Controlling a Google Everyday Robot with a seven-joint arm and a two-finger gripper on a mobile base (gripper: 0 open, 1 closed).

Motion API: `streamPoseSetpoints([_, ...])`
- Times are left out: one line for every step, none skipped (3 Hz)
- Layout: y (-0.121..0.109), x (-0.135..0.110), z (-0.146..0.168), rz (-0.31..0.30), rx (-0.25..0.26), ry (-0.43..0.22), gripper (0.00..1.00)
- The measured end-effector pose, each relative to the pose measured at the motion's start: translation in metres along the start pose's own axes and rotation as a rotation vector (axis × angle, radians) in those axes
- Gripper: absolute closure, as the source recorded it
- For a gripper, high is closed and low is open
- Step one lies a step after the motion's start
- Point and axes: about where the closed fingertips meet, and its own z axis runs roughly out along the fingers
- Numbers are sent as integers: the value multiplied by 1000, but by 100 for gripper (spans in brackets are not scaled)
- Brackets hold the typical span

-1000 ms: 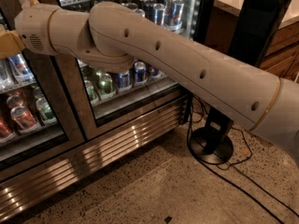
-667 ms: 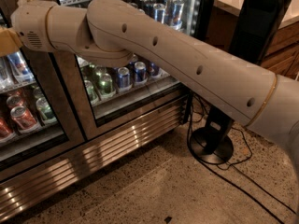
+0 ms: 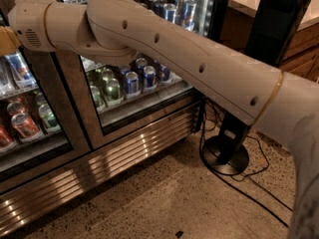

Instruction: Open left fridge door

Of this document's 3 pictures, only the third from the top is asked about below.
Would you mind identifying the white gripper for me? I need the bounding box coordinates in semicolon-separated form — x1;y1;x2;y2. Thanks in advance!
0;0;55;56

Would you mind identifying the glass fridge door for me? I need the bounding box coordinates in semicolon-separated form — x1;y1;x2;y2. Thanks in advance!
0;0;90;196
25;0;220;150

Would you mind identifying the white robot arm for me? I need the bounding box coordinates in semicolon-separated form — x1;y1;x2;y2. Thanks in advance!
1;0;319;239

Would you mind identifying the stainless steel display fridge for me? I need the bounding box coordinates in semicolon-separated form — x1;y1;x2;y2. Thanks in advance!
0;0;233;239

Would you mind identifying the red soda can rear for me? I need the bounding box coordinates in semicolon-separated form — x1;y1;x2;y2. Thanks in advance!
7;102;27;117

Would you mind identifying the red soda can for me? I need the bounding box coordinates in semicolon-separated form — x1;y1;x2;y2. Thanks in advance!
7;102;27;117
11;113;42;141

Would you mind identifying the green soda can left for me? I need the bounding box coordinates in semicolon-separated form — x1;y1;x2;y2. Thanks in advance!
38;104;61;132

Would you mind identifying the red soda can front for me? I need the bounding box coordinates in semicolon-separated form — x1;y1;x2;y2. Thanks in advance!
11;113;42;141

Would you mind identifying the green can bottom shelf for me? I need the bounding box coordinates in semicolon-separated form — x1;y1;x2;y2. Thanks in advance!
105;78;124;106

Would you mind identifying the red can at edge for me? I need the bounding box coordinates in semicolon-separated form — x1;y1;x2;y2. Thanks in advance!
0;124;16;151

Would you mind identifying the blue can front left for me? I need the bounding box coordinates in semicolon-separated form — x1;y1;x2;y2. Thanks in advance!
125;72;141;98

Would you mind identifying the blue can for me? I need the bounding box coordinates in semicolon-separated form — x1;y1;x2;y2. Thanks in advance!
125;72;141;98
143;66;157;91
159;64;172;84

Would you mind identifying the blue can front middle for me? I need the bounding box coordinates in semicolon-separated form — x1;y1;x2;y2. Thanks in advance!
143;66;157;91

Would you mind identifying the tall silver can middle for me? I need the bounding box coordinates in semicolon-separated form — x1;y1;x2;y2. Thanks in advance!
163;3;176;23

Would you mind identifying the tall silver can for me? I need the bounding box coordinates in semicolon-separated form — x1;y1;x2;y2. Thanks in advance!
178;0;196;31
163;3;176;23

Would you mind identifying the blue can front right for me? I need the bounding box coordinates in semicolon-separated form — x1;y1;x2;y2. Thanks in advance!
159;64;172;84

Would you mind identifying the tall silver can right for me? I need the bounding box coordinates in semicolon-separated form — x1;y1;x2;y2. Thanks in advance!
178;0;196;31

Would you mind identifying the black tower fan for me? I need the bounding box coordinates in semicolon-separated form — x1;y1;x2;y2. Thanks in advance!
200;0;311;175

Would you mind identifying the wooden counter cabinet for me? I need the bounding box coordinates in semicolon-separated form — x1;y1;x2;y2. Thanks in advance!
220;0;319;81

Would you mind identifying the black power cable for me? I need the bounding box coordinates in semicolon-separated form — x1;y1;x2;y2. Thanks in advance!
198;98;293;229

